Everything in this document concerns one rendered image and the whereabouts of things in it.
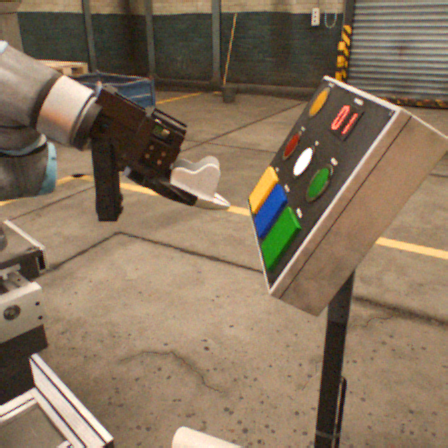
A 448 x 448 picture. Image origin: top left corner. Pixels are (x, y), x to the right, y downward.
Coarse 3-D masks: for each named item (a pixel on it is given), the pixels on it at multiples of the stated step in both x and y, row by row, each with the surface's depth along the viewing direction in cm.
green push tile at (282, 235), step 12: (288, 216) 62; (276, 228) 64; (288, 228) 60; (300, 228) 58; (264, 240) 66; (276, 240) 62; (288, 240) 59; (264, 252) 64; (276, 252) 60; (276, 264) 60
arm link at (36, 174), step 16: (0, 0) 78; (16, 0) 80; (0, 16) 80; (16, 16) 83; (0, 32) 81; (16, 32) 84; (16, 48) 84; (48, 144) 99; (0, 160) 92; (16, 160) 92; (32, 160) 94; (48, 160) 96; (0, 176) 92; (16, 176) 93; (32, 176) 95; (48, 176) 96; (0, 192) 94; (16, 192) 95; (32, 192) 97; (48, 192) 100
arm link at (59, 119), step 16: (64, 80) 51; (48, 96) 50; (64, 96) 50; (80, 96) 51; (48, 112) 50; (64, 112) 50; (80, 112) 51; (48, 128) 51; (64, 128) 51; (64, 144) 54
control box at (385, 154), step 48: (336, 96) 69; (336, 144) 60; (384, 144) 50; (432, 144) 51; (288, 192) 69; (336, 192) 54; (384, 192) 53; (336, 240) 55; (288, 288) 58; (336, 288) 58
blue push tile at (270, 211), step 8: (272, 192) 73; (280, 192) 70; (272, 200) 72; (280, 200) 68; (288, 200) 67; (264, 208) 73; (272, 208) 70; (280, 208) 67; (256, 216) 75; (264, 216) 71; (272, 216) 68; (256, 224) 73; (264, 224) 70; (272, 224) 68; (264, 232) 69
